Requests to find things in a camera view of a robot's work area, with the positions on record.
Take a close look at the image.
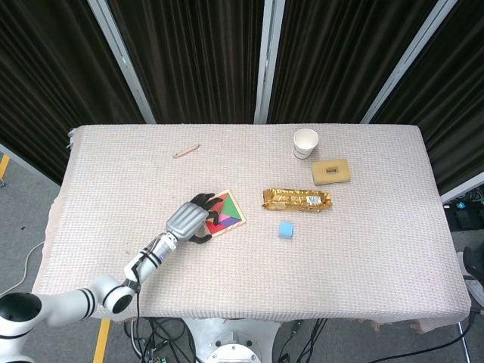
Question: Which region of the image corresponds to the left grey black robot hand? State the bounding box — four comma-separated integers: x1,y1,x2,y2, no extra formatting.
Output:
165,192,223,245

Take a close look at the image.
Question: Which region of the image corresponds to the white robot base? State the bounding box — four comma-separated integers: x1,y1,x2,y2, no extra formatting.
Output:
181,317,281,363

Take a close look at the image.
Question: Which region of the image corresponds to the dark pleated curtain panel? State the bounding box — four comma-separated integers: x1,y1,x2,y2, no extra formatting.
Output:
107,0,268,124
267,0,442,124
372,0,484,196
0,0,148,186

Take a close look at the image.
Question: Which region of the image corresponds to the gold foil snack package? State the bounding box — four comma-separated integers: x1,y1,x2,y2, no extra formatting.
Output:
260,188,334,213

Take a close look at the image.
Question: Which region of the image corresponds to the black equipment box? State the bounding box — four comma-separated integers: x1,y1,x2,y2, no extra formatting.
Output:
442,200,484,232

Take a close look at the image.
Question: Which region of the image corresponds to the beige waffle tablecloth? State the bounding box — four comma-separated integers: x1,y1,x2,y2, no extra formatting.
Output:
30,123,473,334

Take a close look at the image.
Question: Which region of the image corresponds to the white paper cup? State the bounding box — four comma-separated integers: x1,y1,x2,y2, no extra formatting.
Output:
293,128,319,160

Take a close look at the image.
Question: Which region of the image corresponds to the white floor cable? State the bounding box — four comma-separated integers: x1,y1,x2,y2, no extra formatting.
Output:
0,241,45,298

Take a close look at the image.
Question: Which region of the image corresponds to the yellow sponge with hole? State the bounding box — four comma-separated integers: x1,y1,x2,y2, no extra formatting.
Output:
311,158,352,186

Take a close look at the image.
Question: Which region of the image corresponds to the thin wooden stick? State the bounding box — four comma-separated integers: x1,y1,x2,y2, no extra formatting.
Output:
172,144,200,159

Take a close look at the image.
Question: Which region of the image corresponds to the medium red tangram triangle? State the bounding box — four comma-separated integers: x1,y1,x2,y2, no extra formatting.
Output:
203,221,225,237

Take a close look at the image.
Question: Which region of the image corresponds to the wooden tangram puzzle tray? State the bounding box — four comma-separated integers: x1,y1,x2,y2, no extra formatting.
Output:
194,188,247,240

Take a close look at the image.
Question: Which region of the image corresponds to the large green tangram triangle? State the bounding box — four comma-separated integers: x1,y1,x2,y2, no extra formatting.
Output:
222,193,241,219

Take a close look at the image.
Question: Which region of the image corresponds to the white partition base rail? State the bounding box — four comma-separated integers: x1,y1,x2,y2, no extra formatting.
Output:
440,174,484,204

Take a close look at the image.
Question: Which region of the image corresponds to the white partition post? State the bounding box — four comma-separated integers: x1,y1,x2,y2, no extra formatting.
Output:
361,0,461,124
253,0,287,124
86,0,157,124

